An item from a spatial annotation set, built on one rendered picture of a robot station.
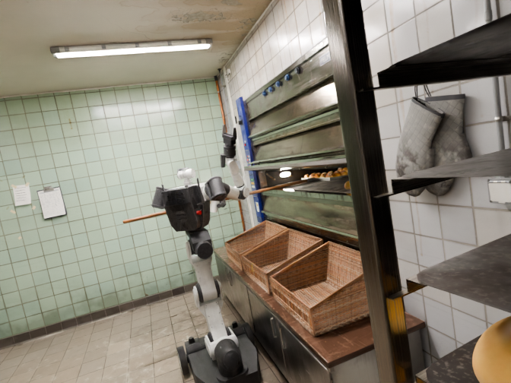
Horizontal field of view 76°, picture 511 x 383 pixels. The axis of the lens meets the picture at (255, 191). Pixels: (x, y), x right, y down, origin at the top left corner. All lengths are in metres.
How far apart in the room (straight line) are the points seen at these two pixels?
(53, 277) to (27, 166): 1.25
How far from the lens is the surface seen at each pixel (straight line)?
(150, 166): 4.10
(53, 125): 4.24
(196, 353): 2.72
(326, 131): 2.17
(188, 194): 2.13
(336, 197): 2.16
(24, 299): 4.47
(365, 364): 1.75
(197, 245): 2.20
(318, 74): 2.20
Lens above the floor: 1.50
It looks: 6 degrees down
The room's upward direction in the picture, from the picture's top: 10 degrees counter-clockwise
